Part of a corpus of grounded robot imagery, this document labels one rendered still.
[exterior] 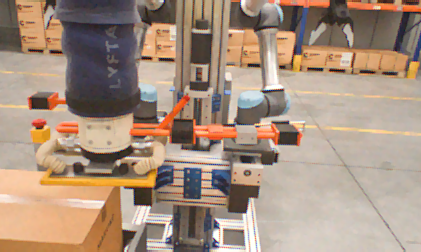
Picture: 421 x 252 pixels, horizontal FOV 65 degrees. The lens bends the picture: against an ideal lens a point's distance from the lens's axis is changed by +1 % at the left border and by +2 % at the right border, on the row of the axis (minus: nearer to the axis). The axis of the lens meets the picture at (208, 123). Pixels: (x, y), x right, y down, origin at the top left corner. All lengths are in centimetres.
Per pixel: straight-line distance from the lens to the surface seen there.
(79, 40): 97
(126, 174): 107
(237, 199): 158
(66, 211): 130
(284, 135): 113
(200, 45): 152
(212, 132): 108
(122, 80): 99
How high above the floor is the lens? 170
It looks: 22 degrees down
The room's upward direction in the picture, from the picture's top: 3 degrees clockwise
